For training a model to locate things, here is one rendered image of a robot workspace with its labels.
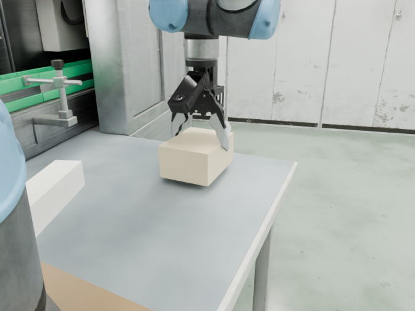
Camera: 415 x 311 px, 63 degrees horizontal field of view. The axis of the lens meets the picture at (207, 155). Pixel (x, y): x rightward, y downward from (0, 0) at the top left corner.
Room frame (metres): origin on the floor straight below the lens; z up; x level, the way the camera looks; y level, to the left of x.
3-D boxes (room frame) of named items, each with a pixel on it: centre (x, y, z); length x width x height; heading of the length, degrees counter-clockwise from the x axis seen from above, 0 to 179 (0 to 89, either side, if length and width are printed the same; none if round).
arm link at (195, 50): (0.77, 0.02, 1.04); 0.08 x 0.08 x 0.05
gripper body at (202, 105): (0.78, 0.01, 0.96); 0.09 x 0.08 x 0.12; 156
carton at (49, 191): (0.58, 0.32, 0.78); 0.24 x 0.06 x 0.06; 175
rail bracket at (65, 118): (0.89, 0.40, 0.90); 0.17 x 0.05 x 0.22; 75
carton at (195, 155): (0.75, 0.02, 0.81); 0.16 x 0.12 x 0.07; 156
